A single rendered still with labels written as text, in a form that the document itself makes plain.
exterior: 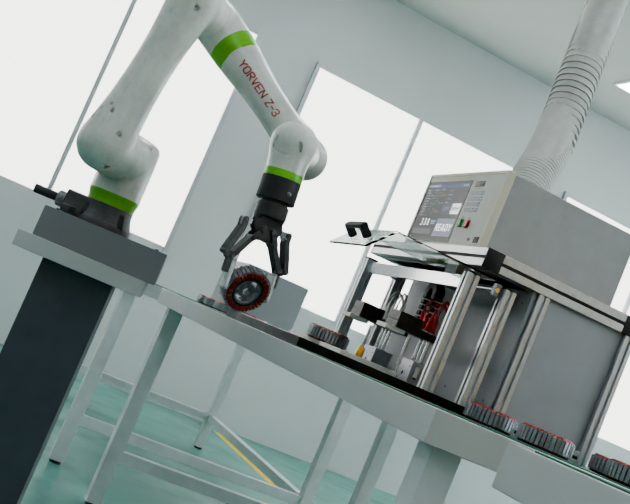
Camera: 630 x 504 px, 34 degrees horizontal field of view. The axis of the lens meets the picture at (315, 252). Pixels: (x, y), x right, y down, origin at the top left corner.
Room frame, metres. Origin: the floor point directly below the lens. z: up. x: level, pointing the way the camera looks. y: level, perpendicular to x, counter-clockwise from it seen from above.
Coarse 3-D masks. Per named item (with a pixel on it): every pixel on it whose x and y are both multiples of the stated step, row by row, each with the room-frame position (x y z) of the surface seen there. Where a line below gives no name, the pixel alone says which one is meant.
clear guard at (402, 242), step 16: (336, 240) 2.42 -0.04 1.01; (352, 240) 2.34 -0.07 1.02; (368, 240) 2.26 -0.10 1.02; (384, 240) 2.45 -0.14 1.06; (400, 240) 2.33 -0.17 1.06; (416, 240) 2.26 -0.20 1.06; (416, 256) 2.49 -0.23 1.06; (432, 256) 2.37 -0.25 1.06; (448, 256) 2.28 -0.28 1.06; (480, 272) 2.31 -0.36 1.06
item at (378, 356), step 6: (366, 348) 2.73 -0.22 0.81; (372, 348) 2.69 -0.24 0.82; (378, 348) 2.71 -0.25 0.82; (366, 354) 2.71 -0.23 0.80; (372, 354) 2.68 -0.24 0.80; (378, 354) 2.68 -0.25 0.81; (384, 354) 2.68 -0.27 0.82; (390, 354) 2.69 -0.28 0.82; (372, 360) 2.67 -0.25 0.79; (378, 360) 2.68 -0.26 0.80; (384, 360) 2.68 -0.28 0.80; (384, 366) 2.69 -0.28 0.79
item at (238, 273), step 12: (240, 276) 2.32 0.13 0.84; (252, 276) 2.32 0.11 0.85; (264, 276) 2.34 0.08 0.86; (228, 288) 2.32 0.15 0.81; (240, 288) 2.34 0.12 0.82; (252, 288) 2.35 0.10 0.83; (264, 288) 2.36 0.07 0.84; (228, 300) 2.34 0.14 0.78; (240, 300) 2.37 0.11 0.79; (252, 300) 2.37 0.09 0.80; (264, 300) 2.39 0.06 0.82
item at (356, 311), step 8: (360, 304) 2.68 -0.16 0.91; (368, 304) 2.66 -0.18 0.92; (344, 312) 2.69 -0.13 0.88; (352, 312) 2.70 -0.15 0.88; (360, 312) 2.65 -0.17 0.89; (368, 312) 2.66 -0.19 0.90; (376, 312) 2.67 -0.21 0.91; (384, 312) 2.67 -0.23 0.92; (360, 320) 2.66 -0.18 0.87; (368, 320) 2.68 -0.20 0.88; (376, 320) 2.67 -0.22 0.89; (384, 320) 2.67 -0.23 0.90; (384, 328) 2.73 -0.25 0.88; (384, 336) 2.71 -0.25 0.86; (376, 344) 2.73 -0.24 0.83; (384, 344) 2.69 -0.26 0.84
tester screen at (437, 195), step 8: (440, 184) 2.72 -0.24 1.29; (448, 184) 2.67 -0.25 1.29; (456, 184) 2.62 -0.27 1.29; (464, 184) 2.58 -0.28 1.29; (432, 192) 2.74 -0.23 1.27; (440, 192) 2.70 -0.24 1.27; (448, 192) 2.65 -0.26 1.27; (456, 192) 2.60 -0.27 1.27; (464, 192) 2.56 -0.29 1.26; (424, 200) 2.77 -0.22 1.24; (432, 200) 2.72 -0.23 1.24; (440, 200) 2.68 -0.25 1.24; (448, 200) 2.63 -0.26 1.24; (456, 200) 2.59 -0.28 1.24; (424, 208) 2.75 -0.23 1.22; (432, 208) 2.70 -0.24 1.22; (440, 208) 2.66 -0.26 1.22; (424, 216) 2.73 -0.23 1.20; (432, 216) 2.68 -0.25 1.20; (440, 216) 2.64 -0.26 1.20; (448, 216) 2.59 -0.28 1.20; (456, 216) 2.55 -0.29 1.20; (416, 224) 2.76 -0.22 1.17; (432, 224) 2.66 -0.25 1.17
